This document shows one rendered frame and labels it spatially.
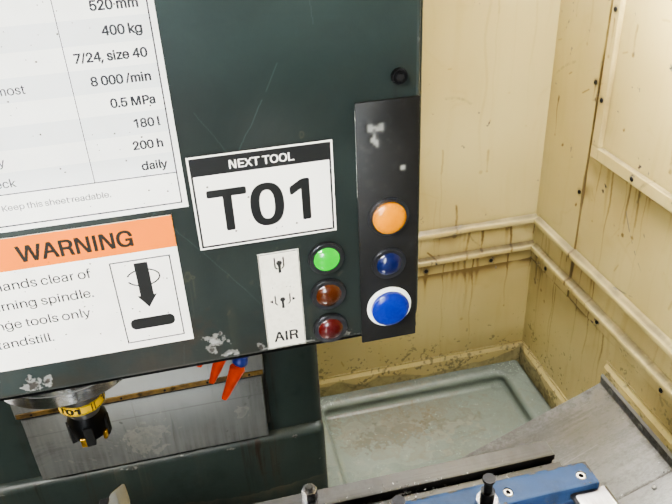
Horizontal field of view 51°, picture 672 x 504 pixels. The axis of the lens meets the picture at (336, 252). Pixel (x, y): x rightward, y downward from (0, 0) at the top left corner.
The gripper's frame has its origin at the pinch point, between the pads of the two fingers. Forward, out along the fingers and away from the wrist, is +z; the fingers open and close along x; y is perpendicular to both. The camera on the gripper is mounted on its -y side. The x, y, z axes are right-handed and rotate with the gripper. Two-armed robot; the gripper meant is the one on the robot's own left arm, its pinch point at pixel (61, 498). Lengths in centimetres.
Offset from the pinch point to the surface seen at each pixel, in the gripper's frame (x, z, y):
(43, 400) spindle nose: -1.3, 8.4, -4.6
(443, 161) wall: 74, 98, 22
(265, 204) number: 20.9, -3.6, -29.1
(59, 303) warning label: 5.9, -3.8, -23.7
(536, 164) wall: 98, 98, 26
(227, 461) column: 13, 59, 65
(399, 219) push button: 30.3, -4.4, -26.7
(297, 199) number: 23.1, -3.6, -29.1
